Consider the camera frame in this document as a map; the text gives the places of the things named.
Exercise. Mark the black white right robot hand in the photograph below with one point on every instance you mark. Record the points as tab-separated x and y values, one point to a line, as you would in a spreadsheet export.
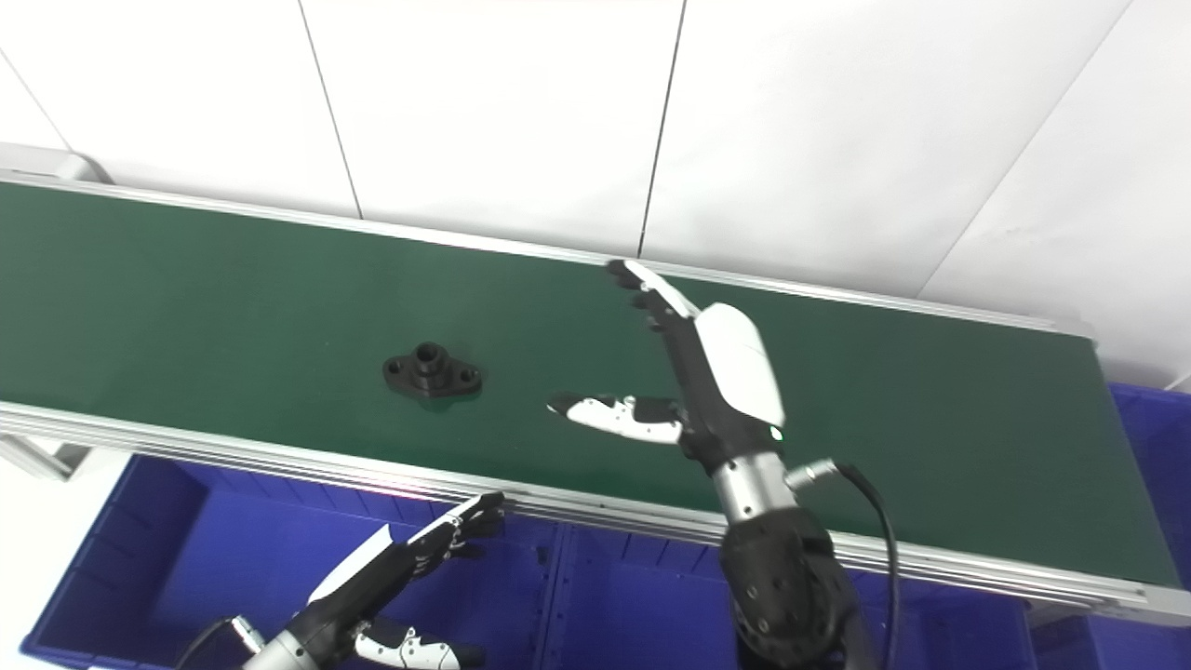
730	372

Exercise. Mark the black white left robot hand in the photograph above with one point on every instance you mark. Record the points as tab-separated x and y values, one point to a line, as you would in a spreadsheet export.
363	591

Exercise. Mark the black flanged metal part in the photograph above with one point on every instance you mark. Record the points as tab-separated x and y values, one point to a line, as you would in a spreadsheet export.
432	372

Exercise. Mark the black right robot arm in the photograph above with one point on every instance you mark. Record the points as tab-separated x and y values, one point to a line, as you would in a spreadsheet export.
782	577

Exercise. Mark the blue plastic bin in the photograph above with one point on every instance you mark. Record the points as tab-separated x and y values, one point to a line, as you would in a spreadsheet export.
642	614
1154	456
214	558

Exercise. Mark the green conveyor belt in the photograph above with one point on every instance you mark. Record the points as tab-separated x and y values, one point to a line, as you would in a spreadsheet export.
233	316
595	507

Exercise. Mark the grey conveyor support leg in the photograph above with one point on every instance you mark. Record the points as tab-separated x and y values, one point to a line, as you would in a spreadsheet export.
42	458

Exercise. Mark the grey conveyor end housing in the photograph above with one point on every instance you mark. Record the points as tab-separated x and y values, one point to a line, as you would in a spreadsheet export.
56	163

